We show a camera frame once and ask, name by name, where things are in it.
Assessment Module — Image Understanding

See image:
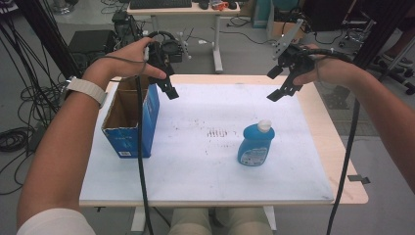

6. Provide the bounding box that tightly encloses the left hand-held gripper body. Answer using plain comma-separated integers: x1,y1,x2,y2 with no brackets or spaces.
146,31,193,85

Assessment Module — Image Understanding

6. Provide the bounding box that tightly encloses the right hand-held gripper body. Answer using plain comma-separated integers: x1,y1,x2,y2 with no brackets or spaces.
272,19,317,87

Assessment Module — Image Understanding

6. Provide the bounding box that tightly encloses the blue cardboard box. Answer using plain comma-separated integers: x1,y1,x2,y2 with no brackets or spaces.
101,75,161,160

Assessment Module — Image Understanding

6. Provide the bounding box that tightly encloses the blue detergent bottle white cap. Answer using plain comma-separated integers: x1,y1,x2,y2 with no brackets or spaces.
237,118,276,167

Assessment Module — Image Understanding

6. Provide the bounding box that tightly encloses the person's left hand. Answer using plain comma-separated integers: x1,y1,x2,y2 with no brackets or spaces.
81,36,167,94

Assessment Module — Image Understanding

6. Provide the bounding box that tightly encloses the person's right hand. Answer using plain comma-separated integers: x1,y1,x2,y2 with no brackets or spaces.
292,43,360,90

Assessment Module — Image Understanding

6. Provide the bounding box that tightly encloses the brown cardboard box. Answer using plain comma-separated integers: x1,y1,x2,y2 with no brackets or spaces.
267,19,307,44

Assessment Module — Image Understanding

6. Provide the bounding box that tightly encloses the black computer tower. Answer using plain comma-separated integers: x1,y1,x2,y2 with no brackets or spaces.
112,11,145,50

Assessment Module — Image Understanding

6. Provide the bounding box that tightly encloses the black keyboard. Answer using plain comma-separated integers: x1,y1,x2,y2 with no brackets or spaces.
129,0,193,10

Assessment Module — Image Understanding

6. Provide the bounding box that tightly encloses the teal bin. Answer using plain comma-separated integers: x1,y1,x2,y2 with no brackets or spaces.
253,0,273,28

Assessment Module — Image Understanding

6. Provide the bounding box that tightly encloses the black cabinet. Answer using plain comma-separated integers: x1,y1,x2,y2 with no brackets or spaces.
302,0,356,32

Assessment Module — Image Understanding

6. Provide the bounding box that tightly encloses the wooden table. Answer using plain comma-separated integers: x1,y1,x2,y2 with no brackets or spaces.
78,73,370,233

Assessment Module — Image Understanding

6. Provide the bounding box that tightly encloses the chrome chair base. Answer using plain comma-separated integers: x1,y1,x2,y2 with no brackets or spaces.
338,18,376,48

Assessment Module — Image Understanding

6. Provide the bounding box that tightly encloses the black equipment case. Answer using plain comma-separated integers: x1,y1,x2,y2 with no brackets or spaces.
68,29,116,55

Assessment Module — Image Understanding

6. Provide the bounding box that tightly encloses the small orange object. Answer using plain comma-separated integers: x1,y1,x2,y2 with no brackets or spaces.
210,0,229,11

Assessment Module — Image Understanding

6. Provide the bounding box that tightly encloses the white band wristwatch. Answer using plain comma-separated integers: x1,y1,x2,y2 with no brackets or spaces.
65,76,109,109

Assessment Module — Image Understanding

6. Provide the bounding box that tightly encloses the white table mat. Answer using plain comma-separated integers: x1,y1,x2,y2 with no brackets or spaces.
78,82,336,203

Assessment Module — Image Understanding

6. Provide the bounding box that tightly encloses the grey metal stand leg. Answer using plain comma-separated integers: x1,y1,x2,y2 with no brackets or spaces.
380,38,415,82

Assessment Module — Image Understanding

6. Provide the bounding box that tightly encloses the person's leg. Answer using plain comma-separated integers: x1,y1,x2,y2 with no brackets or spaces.
390,27,415,58
215,207,275,235
167,207,215,235

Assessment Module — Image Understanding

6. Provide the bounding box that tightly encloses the grey tape strip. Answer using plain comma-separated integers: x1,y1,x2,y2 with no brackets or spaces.
346,174,371,185

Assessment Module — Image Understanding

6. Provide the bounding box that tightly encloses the black office chair base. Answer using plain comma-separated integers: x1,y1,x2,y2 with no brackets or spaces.
373,55,415,96

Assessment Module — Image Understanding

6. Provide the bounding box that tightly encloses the person's right leg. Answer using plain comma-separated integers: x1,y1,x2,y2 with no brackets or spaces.
215,207,275,235

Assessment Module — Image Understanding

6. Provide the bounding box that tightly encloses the person's left leg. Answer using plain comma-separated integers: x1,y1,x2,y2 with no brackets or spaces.
167,207,215,235

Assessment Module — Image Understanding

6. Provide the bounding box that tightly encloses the white shirt sleeve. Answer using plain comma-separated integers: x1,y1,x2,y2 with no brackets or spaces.
16,208,98,235

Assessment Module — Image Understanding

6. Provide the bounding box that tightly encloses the left gripper thin grey cord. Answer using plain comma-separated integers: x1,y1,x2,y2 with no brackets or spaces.
97,45,151,77

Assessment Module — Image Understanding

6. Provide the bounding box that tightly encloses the white frame desk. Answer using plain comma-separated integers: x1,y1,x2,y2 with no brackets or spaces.
126,2,241,74

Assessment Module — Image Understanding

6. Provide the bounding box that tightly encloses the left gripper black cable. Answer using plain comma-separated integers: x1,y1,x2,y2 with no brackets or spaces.
135,29,179,235

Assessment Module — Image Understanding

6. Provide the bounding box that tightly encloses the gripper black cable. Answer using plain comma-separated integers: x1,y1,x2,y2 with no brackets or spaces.
135,29,179,235
302,48,361,235

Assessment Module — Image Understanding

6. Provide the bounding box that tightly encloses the black metal stand post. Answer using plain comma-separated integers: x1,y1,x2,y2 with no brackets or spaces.
326,0,415,111
14,0,84,81

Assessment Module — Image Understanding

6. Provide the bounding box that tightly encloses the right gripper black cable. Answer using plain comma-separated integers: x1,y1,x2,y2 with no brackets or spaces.
302,48,361,235

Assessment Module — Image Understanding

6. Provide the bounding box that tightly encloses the black floor cables bundle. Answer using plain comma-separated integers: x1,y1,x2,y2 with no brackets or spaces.
0,19,71,197

